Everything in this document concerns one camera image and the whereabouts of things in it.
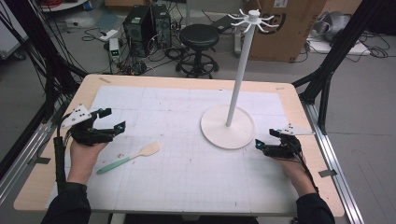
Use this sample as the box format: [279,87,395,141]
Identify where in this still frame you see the white device with green light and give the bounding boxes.
[108,37,121,63]

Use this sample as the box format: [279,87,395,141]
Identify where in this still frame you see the large black computer tower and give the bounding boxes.
[122,5,155,59]

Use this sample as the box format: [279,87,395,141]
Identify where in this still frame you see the aluminium rail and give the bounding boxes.
[0,102,68,204]
[300,100,366,224]

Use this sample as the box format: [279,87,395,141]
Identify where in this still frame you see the black round stool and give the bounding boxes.
[175,23,220,79]

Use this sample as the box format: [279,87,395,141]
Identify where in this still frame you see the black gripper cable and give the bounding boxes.
[53,113,73,185]
[288,136,319,192]

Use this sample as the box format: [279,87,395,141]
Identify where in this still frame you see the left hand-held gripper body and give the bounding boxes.
[60,104,116,147]

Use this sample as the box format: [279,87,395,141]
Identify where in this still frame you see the wooden spatula with green handle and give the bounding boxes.
[95,141,163,175]

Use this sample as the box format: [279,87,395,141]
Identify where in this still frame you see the slim black computer tower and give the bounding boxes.
[150,3,173,49]

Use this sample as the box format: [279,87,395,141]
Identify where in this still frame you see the bundle of black floor cables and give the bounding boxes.
[120,46,188,77]

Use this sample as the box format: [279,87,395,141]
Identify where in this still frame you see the black metal frame with cables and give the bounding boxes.
[0,0,90,125]

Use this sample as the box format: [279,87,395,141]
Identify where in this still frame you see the grey crumpled bag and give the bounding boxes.
[312,10,352,43]

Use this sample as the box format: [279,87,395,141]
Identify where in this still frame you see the black flat device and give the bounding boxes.
[210,14,239,35]

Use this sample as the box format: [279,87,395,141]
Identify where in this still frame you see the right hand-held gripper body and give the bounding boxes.
[262,122,316,161]

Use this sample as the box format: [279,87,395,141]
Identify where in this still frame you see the black metal frame strut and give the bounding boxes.
[291,0,389,136]

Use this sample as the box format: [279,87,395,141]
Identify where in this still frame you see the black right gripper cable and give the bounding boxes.
[288,136,319,192]

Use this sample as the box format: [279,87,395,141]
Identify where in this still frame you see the white power strip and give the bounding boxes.
[98,28,120,43]

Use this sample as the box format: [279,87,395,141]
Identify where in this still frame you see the black floor cable tangle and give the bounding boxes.
[354,32,390,60]

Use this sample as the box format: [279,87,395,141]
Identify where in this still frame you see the person's left hand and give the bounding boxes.
[67,138,109,176]

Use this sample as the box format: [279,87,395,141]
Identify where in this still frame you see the white hook stand rack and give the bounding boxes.
[200,8,280,150]

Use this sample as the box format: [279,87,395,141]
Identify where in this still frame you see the grey tape strip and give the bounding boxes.
[27,156,51,166]
[318,168,338,178]

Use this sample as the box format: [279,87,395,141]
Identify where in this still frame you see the person's right hand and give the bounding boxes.
[272,154,312,185]

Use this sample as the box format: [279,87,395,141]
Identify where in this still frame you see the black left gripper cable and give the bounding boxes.
[53,113,73,185]

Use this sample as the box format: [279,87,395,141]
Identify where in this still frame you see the large cardboard box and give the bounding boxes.
[247,0,329,63]

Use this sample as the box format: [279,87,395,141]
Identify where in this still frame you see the white grid mat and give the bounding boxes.
[46,85,301,217]

